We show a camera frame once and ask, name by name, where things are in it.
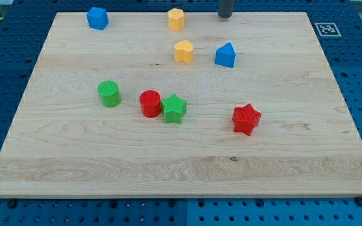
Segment red star block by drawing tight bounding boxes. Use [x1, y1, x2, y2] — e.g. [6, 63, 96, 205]
[232, 104, 261, 136]

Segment blue pentagon block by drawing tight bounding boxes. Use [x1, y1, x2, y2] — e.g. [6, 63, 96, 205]
[86, 6, 109, 30]

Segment yellow heart block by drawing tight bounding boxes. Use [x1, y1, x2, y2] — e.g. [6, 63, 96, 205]
[174, 40, 194, 63]

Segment light wooden board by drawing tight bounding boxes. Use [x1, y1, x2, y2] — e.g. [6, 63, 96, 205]
[0, 12, 362, 198]

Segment white fiducial marker tag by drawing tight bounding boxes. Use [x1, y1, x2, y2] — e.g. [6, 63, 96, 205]
[315, 22, 341, 37]

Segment blue triangle block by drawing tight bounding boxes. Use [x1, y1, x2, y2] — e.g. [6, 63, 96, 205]
[215, 42, 236, 68]

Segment red cylinder block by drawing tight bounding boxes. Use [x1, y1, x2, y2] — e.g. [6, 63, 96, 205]
[140, 90, 161, 118]

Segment green cylinder block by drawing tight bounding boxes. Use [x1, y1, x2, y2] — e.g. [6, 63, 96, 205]
[97, 80, 121, 107]

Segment green star block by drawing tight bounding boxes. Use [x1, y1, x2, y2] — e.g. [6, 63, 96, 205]
[161, 94, 187, 124]

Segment yellow hexagon block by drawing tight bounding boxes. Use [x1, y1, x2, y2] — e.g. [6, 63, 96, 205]
[167, 8, 185, 31]

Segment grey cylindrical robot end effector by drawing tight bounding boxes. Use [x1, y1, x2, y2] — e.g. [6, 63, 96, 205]
[217, 0, 234, 19]

